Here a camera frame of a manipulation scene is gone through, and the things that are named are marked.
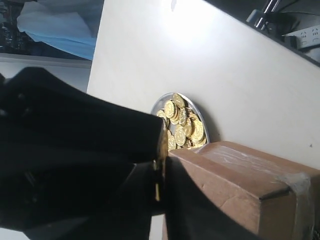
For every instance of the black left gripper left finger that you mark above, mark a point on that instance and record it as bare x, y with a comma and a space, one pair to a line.
75, 167

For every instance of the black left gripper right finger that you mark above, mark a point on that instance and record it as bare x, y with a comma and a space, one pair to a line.
225, 217

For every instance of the brown cardboard box with slot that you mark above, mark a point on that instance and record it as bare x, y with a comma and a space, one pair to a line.
245, 185

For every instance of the round silver metal plate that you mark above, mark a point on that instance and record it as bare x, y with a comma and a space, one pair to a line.
183, 121

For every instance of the blue white plastic sheet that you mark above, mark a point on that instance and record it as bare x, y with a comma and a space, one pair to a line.
70, 26

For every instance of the silver metal clamp stand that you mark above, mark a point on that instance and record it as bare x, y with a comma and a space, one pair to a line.
257, 18

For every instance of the white power strip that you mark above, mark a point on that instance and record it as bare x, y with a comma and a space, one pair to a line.
307, 37

